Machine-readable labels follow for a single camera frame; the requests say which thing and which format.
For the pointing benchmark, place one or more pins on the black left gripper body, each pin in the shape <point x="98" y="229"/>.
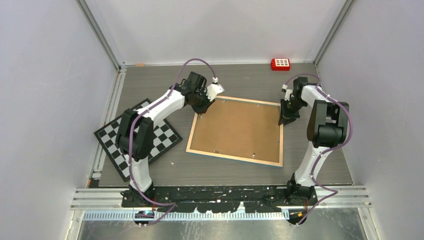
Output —
<point x="200" y="99"/>

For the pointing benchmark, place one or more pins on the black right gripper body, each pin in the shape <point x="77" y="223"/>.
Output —
<point x="296" y="104"/>

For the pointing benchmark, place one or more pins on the blue picture frame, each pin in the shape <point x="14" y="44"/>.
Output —
<point x="239" y="129"/>

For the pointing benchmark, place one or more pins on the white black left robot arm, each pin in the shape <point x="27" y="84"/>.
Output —
<point x="136" y="133"/>

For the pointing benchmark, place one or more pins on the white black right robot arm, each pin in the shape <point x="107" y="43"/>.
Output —
<point x="327" y="129"/>

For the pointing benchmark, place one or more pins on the red toy brick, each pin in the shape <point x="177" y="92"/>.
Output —
<point x="280" y="64"/>

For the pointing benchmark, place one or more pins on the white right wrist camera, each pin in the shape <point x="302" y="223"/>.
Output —
<point x="287" y="92"/>

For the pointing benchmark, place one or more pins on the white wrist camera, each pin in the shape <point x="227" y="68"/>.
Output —
<point x="214" y="89"/>
<point x="287" y="92"/>

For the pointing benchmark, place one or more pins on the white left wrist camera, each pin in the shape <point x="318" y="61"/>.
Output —
<point x="214" y="89"/>

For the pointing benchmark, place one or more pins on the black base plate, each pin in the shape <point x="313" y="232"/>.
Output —
<point x="215" y="199"/>

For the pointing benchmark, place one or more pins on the aluminium front rail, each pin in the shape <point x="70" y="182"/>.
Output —
<point x="105" y="204"/>

